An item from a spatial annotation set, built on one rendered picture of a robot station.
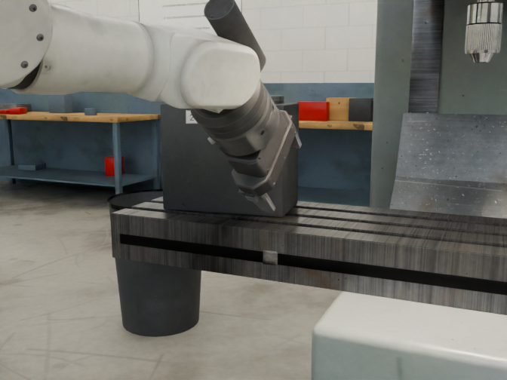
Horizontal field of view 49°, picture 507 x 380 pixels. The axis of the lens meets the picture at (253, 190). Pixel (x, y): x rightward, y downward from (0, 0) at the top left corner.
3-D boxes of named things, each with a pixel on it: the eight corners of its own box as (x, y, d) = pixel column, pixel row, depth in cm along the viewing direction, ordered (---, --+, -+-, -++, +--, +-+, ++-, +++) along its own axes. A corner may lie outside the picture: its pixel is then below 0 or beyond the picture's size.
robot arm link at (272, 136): (280, 204, 71) (245, 159, 61) (218, 189, 75) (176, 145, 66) (314, 121, 74) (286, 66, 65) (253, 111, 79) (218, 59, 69)
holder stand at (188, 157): (283, 218, 92) (284, 96, 89) (162, 209, 98) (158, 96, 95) (298, 203, 104) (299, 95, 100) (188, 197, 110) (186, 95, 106)
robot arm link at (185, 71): (254, 111, 59) (158, 111, 49) (196, 86, 64) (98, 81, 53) (270, 50, 57) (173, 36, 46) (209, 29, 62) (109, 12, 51)
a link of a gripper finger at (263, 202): (259, 204, 79) (244, 185, 74) (279, 209, 78) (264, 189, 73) (256, 214, 79) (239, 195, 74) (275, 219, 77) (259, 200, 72)
